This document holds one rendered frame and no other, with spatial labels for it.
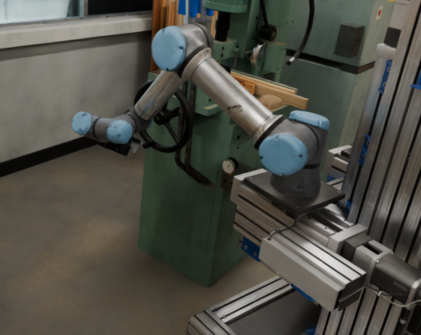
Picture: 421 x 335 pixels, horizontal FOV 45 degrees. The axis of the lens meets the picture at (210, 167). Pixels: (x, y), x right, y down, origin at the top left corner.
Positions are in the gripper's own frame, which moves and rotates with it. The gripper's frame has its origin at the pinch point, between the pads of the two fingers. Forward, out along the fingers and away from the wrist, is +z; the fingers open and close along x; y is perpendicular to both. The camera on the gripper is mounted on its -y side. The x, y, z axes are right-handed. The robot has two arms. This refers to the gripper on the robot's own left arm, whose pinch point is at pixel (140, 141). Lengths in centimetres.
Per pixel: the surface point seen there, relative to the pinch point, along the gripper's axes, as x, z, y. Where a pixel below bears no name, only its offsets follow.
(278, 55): 24, 32, -56
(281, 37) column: 15, 46, -68
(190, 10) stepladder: -57, 71, -78
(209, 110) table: 19.8, 5.2, -21.5
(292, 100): 42, 23, -39
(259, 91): 27, 23, -38
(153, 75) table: -16.2, 11.7, -27.3
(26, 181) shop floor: -107, 59, 50
